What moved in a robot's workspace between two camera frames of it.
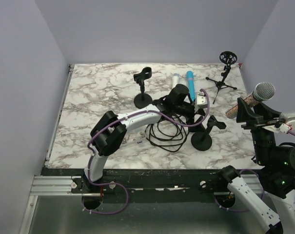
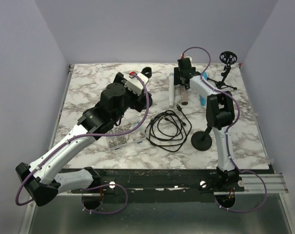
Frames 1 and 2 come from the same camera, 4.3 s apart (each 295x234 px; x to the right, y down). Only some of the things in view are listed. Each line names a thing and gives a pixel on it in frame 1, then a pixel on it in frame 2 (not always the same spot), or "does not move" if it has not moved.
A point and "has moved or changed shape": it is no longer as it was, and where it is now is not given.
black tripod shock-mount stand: x=228 y=58 does not move
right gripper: x=253 y=121 to x=177 y=80
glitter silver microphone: x=263 y=91 has moved or changed shape
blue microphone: x=189 y=75 to x=202 y=99
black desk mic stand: x=202 y=141 does not move
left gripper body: x=190 y=114 to x=138 y=105
